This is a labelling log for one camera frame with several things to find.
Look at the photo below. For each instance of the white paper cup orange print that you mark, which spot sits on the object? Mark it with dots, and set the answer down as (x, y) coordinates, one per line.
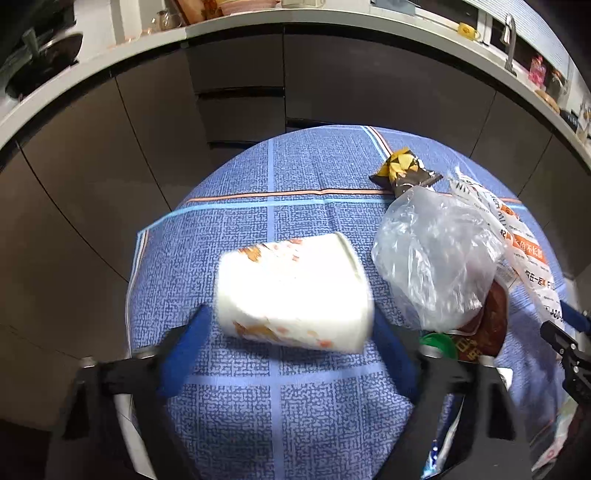
(286, 295)

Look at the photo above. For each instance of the metal faucet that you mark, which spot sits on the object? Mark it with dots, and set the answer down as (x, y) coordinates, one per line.
(510, 41)

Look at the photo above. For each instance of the blue checked tablecloth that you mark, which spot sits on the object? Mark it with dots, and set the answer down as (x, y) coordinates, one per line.
(295, 184)

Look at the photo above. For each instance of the glass jar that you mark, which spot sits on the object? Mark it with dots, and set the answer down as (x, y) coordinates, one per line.
(168, 19)

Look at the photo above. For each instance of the black yellow snack wrapper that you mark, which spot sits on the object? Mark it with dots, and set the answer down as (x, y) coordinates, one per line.
(401, 173)

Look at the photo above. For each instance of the green plastic lid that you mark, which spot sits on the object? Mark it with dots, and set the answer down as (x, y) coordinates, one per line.
(436, 344)

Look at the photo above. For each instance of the dark jar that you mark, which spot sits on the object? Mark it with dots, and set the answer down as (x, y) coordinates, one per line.
(556, 85)

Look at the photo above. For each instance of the brown food packet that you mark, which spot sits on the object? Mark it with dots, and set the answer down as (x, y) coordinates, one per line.
(494, 318)

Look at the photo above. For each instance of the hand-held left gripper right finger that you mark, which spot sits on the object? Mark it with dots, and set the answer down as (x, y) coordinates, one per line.
(392, 357)

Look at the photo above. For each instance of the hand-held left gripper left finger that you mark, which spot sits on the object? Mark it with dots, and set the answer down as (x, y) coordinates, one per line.
(182, 355)

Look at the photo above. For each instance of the pale crumpled wrapper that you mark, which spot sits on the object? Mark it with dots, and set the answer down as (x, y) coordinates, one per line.
(558, 438)

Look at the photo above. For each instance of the pink bowl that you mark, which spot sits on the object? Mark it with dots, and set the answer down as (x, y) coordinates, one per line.
(247, 5)

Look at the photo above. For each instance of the dark kitchen cabinets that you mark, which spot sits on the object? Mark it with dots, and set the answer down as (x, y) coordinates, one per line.
(369, 78)

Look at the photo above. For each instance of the clear plastic bag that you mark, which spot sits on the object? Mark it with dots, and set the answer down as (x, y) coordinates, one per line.
(429, 258)

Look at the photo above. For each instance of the pink packet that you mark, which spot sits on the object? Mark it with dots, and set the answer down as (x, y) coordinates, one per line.
(537, 71)

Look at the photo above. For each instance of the black pan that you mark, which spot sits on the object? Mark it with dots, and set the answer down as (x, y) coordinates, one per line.
(46, 64)

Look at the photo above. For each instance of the yellow cup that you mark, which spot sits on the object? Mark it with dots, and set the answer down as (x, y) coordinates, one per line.
(467, 31)

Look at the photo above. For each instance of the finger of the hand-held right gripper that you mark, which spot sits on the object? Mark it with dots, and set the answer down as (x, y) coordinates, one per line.
(567, 348)

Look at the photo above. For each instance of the grey kitchen countertop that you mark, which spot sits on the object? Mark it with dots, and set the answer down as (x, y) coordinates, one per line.
(369, 16)

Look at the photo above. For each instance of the white orange printed plastic bag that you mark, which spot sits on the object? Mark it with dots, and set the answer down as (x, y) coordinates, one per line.
(526, 244)

